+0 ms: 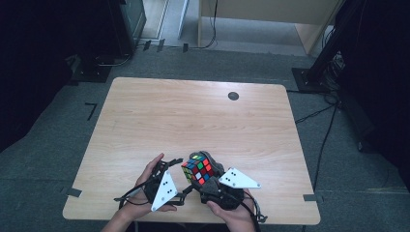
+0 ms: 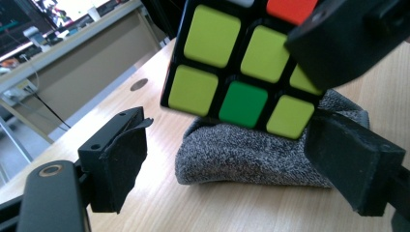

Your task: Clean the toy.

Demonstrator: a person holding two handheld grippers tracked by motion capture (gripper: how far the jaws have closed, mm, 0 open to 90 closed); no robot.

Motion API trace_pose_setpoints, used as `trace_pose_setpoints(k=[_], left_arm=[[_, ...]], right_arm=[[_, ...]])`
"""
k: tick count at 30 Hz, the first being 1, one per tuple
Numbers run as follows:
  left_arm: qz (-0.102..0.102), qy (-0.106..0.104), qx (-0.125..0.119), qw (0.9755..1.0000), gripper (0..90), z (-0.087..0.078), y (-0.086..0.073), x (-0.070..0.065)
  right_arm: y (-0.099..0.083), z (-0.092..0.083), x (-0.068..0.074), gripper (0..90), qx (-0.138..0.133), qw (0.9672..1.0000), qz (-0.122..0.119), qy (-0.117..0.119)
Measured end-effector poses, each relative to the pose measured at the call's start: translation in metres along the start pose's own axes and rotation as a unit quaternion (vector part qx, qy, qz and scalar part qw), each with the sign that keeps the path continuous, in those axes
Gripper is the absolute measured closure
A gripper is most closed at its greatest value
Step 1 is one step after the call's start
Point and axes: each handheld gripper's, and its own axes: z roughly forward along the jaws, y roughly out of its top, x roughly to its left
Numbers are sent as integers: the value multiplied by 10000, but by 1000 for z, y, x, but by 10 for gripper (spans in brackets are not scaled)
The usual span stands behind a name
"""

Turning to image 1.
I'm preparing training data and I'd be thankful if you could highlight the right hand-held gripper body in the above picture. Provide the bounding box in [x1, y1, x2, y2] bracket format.
[198, 167, 262, 212]

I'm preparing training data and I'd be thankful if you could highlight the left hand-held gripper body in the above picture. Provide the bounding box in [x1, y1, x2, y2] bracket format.
[143, 161, 187, 213]

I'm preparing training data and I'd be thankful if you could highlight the multicoloured puzzle cube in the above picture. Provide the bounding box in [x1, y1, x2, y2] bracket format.
[181, 155, 215, 186]

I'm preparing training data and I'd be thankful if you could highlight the grey fluffy cloth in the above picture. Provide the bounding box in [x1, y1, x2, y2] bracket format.
[188, 150, 226, 195]

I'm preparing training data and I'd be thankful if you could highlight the person's left hand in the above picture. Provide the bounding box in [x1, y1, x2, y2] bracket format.
[118, 153, 178, 224]

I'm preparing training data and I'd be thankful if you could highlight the person's right hand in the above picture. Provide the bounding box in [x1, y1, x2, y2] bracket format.
[206, 188, 257, 232]

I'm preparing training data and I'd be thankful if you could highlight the black angled floor tape mark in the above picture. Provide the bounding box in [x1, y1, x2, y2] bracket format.
[84, 101, 99, 122]

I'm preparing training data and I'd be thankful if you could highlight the black cabinet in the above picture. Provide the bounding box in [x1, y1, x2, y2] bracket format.
[107, 0, 148, 57]

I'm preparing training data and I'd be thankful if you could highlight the black metal stand with base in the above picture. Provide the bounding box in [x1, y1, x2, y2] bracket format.
[291, 0, 356, 95]

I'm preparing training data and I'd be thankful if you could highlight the dark curtain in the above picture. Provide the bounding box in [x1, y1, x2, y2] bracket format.
[0, 0, 110, 153]
[335, 0, 410, 191]

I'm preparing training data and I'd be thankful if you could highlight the beige wooden furniture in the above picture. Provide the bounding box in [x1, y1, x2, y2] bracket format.
[196, 0, 342, 56]

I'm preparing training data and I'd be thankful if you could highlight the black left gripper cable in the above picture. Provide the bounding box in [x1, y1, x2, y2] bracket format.
[114, 178, 159, 208]

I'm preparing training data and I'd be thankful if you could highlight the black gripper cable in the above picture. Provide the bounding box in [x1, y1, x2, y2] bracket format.
[225, 192, 269, 232]
[114, 178, 159, 208]

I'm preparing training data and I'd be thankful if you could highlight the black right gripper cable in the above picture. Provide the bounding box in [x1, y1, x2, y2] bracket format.
[225, 192, 269, 232]

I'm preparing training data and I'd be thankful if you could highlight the black floor cable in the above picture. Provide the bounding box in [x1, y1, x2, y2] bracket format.
[294, 102, 337, 125]
[313, 105, 338, 192]

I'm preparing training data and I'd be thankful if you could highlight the black flat base plate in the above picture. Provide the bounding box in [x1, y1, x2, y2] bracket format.
[71, 62, 112, 84]

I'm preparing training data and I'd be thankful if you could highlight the black hanging cable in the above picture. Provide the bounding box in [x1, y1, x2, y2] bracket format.
[192, 0, 220, 50]

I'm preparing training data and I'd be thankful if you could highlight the white upright post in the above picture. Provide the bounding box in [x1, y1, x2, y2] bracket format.
[176, 0, 190, 41]

